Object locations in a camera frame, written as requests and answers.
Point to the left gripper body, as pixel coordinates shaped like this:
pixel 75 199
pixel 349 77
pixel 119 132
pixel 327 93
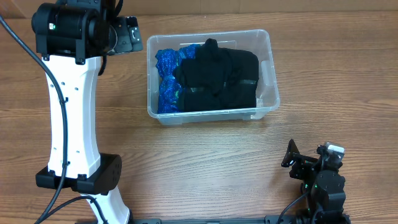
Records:
pixel 125 38

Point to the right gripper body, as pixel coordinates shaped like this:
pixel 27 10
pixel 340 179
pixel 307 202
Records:
pixel 301 171

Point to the blue green sparkly cloth bundle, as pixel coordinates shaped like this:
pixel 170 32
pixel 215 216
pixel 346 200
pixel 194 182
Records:
pixel 169 88

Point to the small black cloth top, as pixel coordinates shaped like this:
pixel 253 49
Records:
pixel 202 82

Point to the large black cloth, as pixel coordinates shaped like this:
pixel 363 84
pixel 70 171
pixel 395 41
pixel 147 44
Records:
pixel 241 81

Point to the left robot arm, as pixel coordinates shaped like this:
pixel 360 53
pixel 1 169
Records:
pixel 74 39

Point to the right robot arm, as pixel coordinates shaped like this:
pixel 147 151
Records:
pixel 322 187

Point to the clear plastic storage bin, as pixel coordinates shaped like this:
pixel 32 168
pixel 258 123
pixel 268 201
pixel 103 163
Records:
pixel 257 41

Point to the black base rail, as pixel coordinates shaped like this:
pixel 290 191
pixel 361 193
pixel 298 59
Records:
pixel 268 219

